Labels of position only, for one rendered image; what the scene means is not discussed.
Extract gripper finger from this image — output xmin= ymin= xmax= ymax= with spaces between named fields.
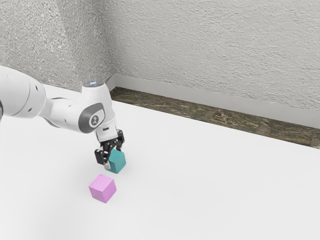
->
xmin=115 ymin=131 xmax=125 ymax=152
xmin=94 ymin=147 xmax=113 ymax=170

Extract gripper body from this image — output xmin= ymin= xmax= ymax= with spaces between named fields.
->
xmin=99 ymin=129 xmax=124 ymax=151

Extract teal block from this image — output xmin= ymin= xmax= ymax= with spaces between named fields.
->
xmin=104 ymin=148 xmax=127 ymax=174

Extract pink block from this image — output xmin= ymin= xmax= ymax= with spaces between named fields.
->
xmin=88 ymin=173 xmax=118 ymax=204

